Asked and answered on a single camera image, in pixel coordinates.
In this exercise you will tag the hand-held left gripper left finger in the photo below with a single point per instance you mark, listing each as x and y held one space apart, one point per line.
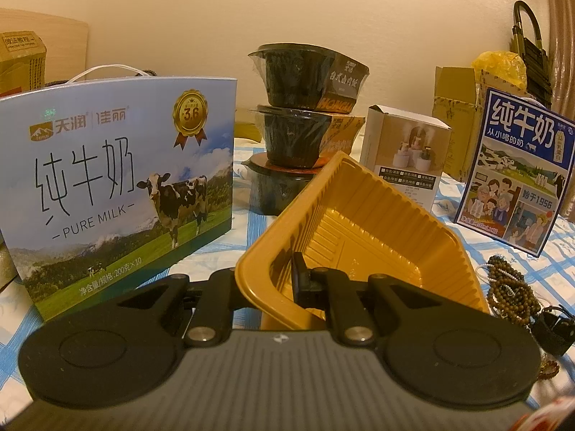
224 296

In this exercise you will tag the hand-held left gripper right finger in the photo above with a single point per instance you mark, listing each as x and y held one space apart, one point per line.
300 278

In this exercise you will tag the yellow plastic tray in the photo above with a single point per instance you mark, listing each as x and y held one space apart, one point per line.
359 233

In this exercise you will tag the blue checked bed sheet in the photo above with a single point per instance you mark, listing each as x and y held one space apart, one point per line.
251 238

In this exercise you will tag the black bowl with red lid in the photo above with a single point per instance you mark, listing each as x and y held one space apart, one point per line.
269 188

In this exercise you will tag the black bowl with yellow sleeve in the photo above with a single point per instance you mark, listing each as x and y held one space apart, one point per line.
296 137

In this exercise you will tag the light blue cow milk carton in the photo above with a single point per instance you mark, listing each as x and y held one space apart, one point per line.
121 179

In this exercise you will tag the white humidifier box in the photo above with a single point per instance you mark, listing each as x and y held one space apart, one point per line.
404 157

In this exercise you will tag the black bowl with dark sleeve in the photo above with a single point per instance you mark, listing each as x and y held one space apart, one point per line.
301 76

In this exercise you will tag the open brown cardboard box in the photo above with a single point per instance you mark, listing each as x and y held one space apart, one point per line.
453 121

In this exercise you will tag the dark blue cartoon milk carton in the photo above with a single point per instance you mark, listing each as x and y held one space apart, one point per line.
516 166

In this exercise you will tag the yellow plastic bag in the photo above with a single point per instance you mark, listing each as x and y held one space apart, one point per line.
498 67

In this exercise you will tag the labelled brown cardboard box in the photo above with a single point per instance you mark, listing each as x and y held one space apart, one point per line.
20 63

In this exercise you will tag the black folding cart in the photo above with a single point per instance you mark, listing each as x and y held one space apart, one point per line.
532 58

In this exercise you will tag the beige curtain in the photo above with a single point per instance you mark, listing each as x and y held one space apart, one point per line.
561 40

